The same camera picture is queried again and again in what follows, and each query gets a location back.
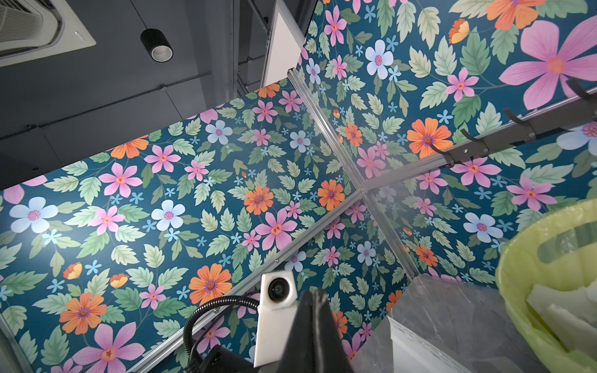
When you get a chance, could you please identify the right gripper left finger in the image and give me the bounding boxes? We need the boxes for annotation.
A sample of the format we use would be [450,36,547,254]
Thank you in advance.
[277,290,326,373]

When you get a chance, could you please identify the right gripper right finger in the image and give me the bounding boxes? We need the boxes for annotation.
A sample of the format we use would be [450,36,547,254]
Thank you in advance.
[313,290,353,373]

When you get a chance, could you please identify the white paper bag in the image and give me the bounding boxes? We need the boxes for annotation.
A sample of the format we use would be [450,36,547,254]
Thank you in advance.
[389,318,471,373]

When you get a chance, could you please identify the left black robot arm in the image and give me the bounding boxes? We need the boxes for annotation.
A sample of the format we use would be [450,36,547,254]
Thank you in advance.
[183,295,297,372]

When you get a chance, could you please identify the shredded paper scraps in bin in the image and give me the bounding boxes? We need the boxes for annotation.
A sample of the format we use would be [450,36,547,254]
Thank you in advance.
[526,282,596,360]

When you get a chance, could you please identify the black ceiling spotlight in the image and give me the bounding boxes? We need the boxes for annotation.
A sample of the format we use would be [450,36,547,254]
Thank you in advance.
[140,29,174,63]

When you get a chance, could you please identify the ceiling air conditioner vent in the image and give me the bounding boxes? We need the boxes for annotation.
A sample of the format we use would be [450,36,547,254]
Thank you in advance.
[1,0,96,67]

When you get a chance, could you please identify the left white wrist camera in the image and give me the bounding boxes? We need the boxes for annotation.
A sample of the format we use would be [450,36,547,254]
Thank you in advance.
[253,270,298,368]

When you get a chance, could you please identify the black wall hook rail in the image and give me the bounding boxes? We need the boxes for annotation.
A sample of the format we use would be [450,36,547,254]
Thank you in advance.
[424,79,596,169]

